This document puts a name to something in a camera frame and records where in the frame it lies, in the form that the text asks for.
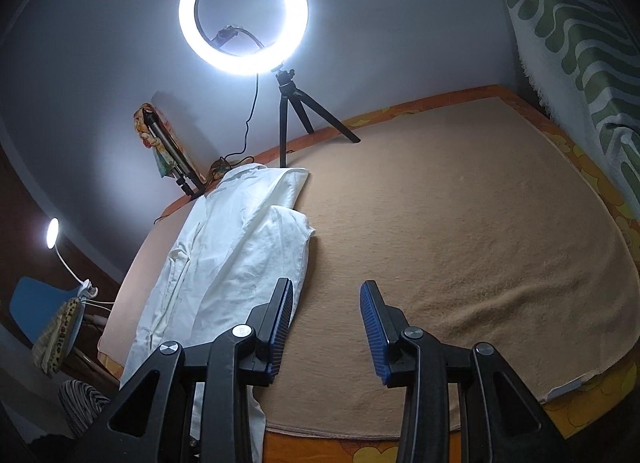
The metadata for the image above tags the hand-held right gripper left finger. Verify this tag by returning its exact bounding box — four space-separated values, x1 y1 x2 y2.
70 277 296 463

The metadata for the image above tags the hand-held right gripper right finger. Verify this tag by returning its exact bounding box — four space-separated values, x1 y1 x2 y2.
359 280 568 463

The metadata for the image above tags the white shirt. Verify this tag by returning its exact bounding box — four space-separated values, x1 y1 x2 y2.
120 163 317 463

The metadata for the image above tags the beige blanket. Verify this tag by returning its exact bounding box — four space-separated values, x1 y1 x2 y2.
97 95 636 441

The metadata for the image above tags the colourful cloth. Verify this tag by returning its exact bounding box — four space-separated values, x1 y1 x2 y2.
133 103 173 178

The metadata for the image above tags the black mini tripod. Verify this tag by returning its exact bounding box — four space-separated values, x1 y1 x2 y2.
270 65 362 168

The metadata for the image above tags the folded black stand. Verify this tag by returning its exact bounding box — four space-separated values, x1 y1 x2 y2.
142 109 207 201

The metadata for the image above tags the black white striped cloth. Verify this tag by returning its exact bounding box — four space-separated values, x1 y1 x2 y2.
57 379 111 439

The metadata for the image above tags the leopard print cloth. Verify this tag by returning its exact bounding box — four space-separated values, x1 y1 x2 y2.
32 297 83 376

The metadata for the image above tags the white clip lamp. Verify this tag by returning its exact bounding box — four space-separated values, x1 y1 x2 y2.
46 218 98 301

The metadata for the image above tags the blue chair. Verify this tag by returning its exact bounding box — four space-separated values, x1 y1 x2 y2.
10 277 91 369

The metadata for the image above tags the green wavy patterned pillow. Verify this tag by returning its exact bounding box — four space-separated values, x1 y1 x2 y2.
487 0 640 218

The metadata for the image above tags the white lamp cable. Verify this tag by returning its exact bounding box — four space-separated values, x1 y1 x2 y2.
82 299 119 330

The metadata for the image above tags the black ring light cable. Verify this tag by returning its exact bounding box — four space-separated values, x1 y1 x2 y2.
152 72 261 224

